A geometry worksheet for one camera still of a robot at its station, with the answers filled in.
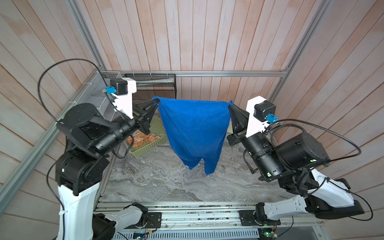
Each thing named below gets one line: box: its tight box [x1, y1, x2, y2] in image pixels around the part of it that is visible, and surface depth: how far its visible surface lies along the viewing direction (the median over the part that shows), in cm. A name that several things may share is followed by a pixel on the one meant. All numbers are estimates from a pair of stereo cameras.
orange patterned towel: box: [126, 131, 159, 148], surface depth 103 cm
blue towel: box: [152, 96, 234, 175], surface depth 44 cm
